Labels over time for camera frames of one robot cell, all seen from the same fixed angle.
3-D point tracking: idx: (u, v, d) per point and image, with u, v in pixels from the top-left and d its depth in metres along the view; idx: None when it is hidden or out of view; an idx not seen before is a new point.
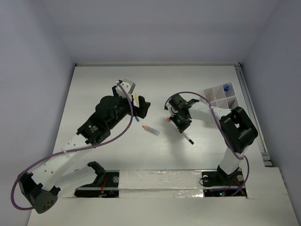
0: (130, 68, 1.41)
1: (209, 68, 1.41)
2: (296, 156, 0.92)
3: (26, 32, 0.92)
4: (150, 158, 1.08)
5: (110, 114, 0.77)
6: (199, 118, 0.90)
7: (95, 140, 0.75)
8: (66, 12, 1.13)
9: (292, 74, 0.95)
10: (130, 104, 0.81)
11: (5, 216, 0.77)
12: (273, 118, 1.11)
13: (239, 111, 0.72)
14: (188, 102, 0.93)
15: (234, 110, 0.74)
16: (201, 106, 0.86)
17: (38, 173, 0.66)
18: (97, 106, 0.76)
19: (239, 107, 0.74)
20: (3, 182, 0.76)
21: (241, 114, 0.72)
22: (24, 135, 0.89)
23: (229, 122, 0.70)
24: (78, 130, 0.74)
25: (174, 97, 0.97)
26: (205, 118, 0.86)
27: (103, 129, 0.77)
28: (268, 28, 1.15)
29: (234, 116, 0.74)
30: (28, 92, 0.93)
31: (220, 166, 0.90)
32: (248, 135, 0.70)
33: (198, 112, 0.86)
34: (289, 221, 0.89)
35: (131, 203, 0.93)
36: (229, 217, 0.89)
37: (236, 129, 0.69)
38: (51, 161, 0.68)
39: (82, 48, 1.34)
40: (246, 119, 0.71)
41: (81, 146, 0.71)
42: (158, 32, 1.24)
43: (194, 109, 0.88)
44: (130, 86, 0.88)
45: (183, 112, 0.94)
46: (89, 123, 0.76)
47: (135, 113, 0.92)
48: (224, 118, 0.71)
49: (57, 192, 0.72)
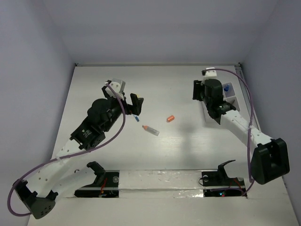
0: (131, 68, 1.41)
1: (209, 68, 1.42)
2: (296, 156, 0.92)
3: (26, 33, 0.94)
4: (150, 159, 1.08)
5: (104, 117, 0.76)
6: (226, 127, 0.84)
7: (89, 145, 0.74)
8: (65, 12, 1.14)
9: (292, 74, 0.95)
10: (122, 104, 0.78)
11: (6, 216, 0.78)
12: (272, 118, 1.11)
13: (279, 144, 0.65)
14: (223, 106, 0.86)
15: (274, 141, 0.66)
16: (236, 117, 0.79)
17: (33, 181, 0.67)
18: (89, 110, 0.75)
19: (280, 139, 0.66)
20: (3, 183, 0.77)
21: (281, 148, 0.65)
22: (23, 135, 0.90)
23: (265, 154, 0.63)
24: (72, 135, 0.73)
25: (214, 89, 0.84)
26: (234, 132, 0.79)
27: (96, 133, 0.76)
28: (268, 28, 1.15)
29: (272, 146, 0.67)
30: (28, 92, 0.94)
31: (222, 165, 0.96)
32: (276, 170, 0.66)
33: (231, 122, 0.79)
34: (289, 222, 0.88)
35: (131, 203, 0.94)
36: (229, 217, 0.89)
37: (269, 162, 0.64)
38: (44, 168, 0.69)
39: (82, 49, 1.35)
40: (283, 154, 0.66)
41: (75, 151, 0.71)
42: (157, 32, 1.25)
43: (226, 117, 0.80)
44: (121, 85, 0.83)
45: (214, 113, 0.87)
46: (83, 127, 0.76)
47: (129, 111, 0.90)
48: (261, 148, 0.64)
49: (54, 197, 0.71)
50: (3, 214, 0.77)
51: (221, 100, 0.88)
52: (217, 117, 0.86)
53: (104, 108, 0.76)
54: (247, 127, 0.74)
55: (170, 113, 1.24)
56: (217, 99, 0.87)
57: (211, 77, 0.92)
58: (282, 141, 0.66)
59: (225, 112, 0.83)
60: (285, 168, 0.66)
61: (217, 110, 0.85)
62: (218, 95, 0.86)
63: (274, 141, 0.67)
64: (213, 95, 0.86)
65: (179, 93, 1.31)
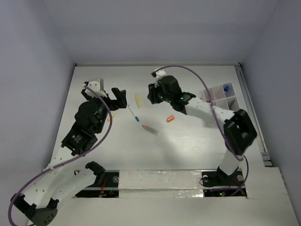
0: (131, 68, 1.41)
1: (209, 68, 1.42)
2: (296, 156, 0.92)
3: (26, 33, 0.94)
4: (150, 158, 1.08)
5: (92, 121, 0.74)
6: (192, 114, 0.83)
7: (82, 149, 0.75)
8: (66, 12, 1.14)
9: (292, 74, 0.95)
10: (104, 102, 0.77)
11: (5, 216, 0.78)
12: (272, 118, 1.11)
13: (242, 114, 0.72)
14: (184, 97, 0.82)
15: (237, 113, 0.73)
16: (199, 103, 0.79)
17: (29, 193, 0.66)
18: (76, 115, 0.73)
19: (241, 109, 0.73)
20: (3, 183, 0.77)
21: (244, 117, 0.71)
22: (23, 135, 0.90)
23: (233, 126, 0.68)
24: (62, 143, 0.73)
25: (170, 84, 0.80)
26: (201, 117, 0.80)
27: (87, 137, 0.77)
28: (268, 28, 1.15)
29: (236, 118, 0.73)
30: (28, 92, 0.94)
31: (220, 167, 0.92)
32: (249, 138, 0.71)
33: (195, 110, 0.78)
34: (289, 222, 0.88)
35: (131, 203, 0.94)
36: (229, 217, 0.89)
37: (239, 133, 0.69)
38: (40, 180, 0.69)
39: (82, 49, 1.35)
40: (248, 122, 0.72)
41: (68, 159, 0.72)
42: (157, 32, 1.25)
43: (190, 106, 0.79)
44: (99, 83, 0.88)
45: (178, 106, 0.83)
46: (72, 133, 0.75)
47: (115, 106, 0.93)
48: (229, 123, 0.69)
49: (56, 205, 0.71)
50: (3, 214, 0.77)
51: (180, 92, 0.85)
52: (182, 109, 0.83)
53: (91, 111, 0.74)
54: (211, 108, 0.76)
55: (170, 113, 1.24)
56: (176, 92, 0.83)
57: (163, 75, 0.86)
58: (244, 110, 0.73)
59: (187, 101, 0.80)
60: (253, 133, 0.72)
61: (179, 102, 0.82)
62: (176, 89, 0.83)
63: (237, 113, 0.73)
64: (171, 90, 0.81)
65: None
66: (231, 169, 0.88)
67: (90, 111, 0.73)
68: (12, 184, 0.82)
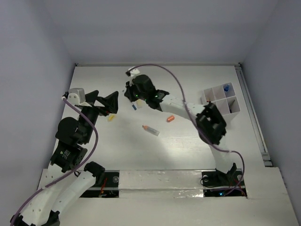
0: (131, 68, 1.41)
1: (209, 68, 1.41)
2: (296, 156, 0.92)
3: (27, 33, 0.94)
4: (150, 158, 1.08)
5: (75, 137, 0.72)
6: (169, 111, 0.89)
7: (72, 165, 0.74)
8: (65, 12, 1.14)
9: (293, 74, 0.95)
10: (86, 117, 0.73)
11: (6, 216, 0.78)
12: (272, 118, 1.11)
13: (211, 108, 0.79)
14: (158, 94, 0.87)
15: (207, 107, 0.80)
16: (172, 100, 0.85)
17: (27, 213, 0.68)
18: (57, 135, 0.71)
19: (211, 103, 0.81)
20: (3, 184, 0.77)
21: (213, 110, 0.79)
22: (24, 135, 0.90)
23: (204, 119, 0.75)
24: (51, 161, 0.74)
25: (144, 84, 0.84)
26: (177, 112, 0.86)
27: (75, 152, 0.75)
28: (268, 27, 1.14)
29: (207, 111, 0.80)
30: (28, 92, 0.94)
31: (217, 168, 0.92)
32: (218, 128, 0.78)
33: (169, 106, 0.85)
34: (289, 222, 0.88)
35: (131, 202, 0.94)
36: (229, 217, 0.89)
37: (210, 124, 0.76)
38: (35, 199, 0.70)
39: (81, 49, 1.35)
40: (217, 113, 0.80)
41: (59, 175, 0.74)
42: (157, 32, 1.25)
43: (165, 104, 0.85)
44: (79, 94, 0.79)
45: (153, 104, 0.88)
46: (60, 149, 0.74)
47: (105, 111, 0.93)
48: (200, 116, 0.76)
49: (57, 216, 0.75)
50: (4, 214, 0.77)
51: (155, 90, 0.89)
52: (157, 107, 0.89)
53: (71, 129, 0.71)
54: (183, 104, 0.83)
55: (170, 113, 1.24)
56: (151, 91, 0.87)
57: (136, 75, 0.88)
58: (213, 104, 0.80)
59: (162, 99, 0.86)
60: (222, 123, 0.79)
61: (154, 101, 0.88)
62: (150, 88, 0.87)
63: (207, 107, 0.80)
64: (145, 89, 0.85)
65: (180, 93, 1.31)
66: (228, 166, 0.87)
67: (69, 129, 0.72)
68: (12, 185, 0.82)
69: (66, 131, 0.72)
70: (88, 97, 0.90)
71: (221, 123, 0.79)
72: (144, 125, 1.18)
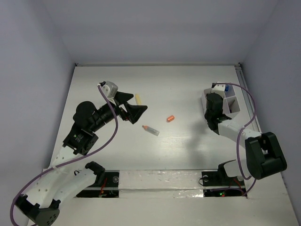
0: (130, 68, 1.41)
1: (209, 68, 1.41)
2: (295, 156, 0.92)
3: (27, 32, 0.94)
4: (149, 159, 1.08)
5: (91, 120, 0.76)
6: (225, 135, 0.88)
7: (83, 149, 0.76)
8: (65, 12, 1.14)
9: (293, 74, 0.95)
10: (111, 106, 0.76)
11: (6, 216, 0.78)
12: (272, 118, 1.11)
13: (269, 136, 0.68)
14: (220, 118, 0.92)
15: (265, 135, 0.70)
16: (231, 123, 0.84)
17: (32, 193, 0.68)
18: (75, 116, 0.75)
19: (271, 133, 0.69)
20: (3, 184, 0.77)
21: (272, 141, 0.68)
22: (23, 135, 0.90)
23: (255, 144, 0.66)
24: (64, 142, 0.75)
25: (214, 103, 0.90)
26: (232, 136, 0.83)
27: (89, 136, 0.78)
28: (268, 28, 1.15)
29: (264, 141, 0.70)
30: (28, 91, 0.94)
31: (223, 165, 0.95)
32: (272, 163, 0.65)
33: (226, 128, 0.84)
34: (289, 222, 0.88)
35: (131, 202, 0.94)
36: (229, 217, 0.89)
37: (261, 153, 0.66)
38: (43, 181, 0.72)
39: (81, 49, 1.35)
40: (276, 148, 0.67)
41: (70, 158, 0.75)
42: (157, 32, 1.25)
43: (222, 125, 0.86)
44: (111, 90, 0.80)
45: (212, 125, 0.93)
46: (74, 133, 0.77)
47: (125, 117, 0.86)
48: (251, 139, 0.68)
49: (58, 205, 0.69)
50: (4, 215, 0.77)
51: (220, 114, 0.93)
52: (215, 129, 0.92)
53: (89, 111, 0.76)
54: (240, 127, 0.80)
55: (170, 113, 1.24)
56: (216, 113, 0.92)
57: (218, 91, 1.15)
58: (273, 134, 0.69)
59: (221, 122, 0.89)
60: (279, 160, 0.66)
61: (214, 122, 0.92)
62: (218, 109, 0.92)
63: (265, 136, 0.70)
64: (213, 108, 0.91)
65: (180, 93, 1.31)
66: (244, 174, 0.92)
67: (87, 111, 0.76)
68: (12, 185, 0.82)
69: (82, 113, 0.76)
70: (120, 96, 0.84)
71: (277, 159, 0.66)
72: (143, 125, 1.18)
